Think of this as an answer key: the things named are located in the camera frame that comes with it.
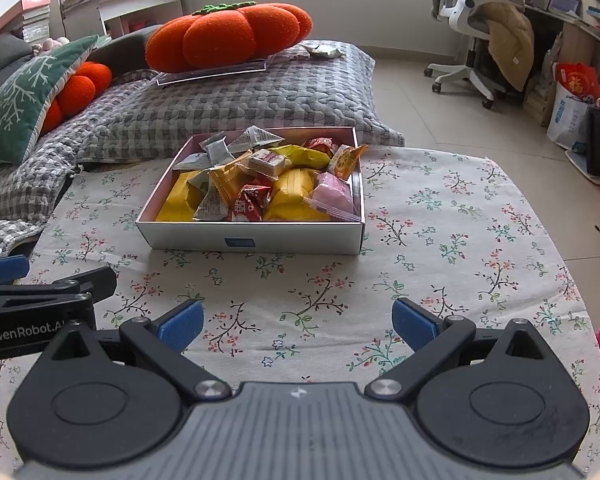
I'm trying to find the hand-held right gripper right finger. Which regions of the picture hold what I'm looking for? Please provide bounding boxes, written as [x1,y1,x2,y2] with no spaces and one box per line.
[366,297,555,402]

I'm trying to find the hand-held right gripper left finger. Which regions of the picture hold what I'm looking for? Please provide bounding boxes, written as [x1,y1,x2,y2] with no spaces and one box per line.
[47,298,232,404]

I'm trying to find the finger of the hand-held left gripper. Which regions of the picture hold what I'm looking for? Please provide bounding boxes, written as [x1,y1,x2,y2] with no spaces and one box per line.
[0,266,117,306]
[0,255,31,285]

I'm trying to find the yellow snack packet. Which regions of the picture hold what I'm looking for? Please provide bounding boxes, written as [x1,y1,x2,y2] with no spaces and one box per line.
[155,170,206,222]
[262,167,331,222]

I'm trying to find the silver printed snack packet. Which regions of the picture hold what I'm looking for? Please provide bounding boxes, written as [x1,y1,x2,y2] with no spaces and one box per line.
[192,182,231,221]
[228,126,286,153]

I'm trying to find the small red snack packet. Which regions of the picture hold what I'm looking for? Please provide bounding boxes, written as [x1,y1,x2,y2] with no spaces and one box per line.
[228,183,273,222]

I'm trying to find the pink cardboard box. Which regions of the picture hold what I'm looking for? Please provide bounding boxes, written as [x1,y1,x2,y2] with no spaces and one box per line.
[135,126,366,256]

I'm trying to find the orange yellow striped packet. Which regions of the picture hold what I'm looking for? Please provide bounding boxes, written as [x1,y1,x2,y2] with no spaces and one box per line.
[207,157,253,203]

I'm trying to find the pink snack packet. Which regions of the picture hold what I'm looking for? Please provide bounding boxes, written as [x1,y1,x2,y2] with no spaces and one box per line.
[302,171,360,222]

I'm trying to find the white green snack packet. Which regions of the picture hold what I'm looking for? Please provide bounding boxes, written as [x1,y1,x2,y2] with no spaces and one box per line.
[172,152,213,172]

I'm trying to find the orange snack packet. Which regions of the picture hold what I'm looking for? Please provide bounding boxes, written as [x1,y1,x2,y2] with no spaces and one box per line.
[327,143,370,181]

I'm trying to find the grey silver snack packet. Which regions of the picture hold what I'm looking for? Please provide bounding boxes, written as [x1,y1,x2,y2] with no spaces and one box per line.
[202,132,238,166]

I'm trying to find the red and white snack packet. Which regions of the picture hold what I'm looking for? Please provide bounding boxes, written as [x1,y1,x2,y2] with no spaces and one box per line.
[247,148,287,179]

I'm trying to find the floral cloth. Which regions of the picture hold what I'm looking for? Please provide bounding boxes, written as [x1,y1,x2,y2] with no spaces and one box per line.
[0,145,600,480]

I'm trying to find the green snowflake pillow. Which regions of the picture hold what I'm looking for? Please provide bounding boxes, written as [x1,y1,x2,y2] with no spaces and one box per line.
[0,35,101,167]

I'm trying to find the small orange pumpkin cushion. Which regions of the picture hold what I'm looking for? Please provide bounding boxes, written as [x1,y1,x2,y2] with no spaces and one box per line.
[40,61,114,133]

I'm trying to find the grey checked quilt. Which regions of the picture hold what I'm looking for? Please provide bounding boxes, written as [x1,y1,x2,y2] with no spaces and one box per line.
[0,39,406,261]

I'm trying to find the pink plush toy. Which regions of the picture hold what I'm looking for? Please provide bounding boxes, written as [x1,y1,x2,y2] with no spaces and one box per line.
[32,36,72,56]

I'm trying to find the white shallow tray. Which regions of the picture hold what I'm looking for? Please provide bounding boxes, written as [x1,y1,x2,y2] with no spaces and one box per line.
[565,149,600,186]

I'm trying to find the clear acrylic tray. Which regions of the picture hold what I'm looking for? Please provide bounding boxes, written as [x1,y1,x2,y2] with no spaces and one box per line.
[155,57,281,87]

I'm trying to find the white and blue bag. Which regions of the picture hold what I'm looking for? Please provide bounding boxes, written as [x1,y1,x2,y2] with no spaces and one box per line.
[546,82,598,150]

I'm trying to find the large orange pumpkin cushion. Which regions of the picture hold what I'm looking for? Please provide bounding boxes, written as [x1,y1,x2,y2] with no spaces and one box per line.
[145,2,314,75]

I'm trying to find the white side desk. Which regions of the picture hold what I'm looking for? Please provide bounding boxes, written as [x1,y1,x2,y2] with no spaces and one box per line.
[60,0,188,41]

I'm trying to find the crumpled silver wrapper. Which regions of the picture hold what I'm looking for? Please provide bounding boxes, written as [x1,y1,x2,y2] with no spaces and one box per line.
[300,41,342,59]

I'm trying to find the red gift bag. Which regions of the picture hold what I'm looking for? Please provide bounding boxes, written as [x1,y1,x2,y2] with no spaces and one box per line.
[555,62,600,103]

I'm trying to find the beige coat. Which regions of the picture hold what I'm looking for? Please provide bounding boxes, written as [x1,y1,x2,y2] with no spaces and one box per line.
[472,0,536,93]

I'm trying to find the white office chair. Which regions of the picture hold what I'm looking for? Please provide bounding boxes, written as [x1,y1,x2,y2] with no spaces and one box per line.
[425,0,511,110]

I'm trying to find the wooden desk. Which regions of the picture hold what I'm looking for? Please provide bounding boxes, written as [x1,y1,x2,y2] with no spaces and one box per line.
[522,0,600,111]

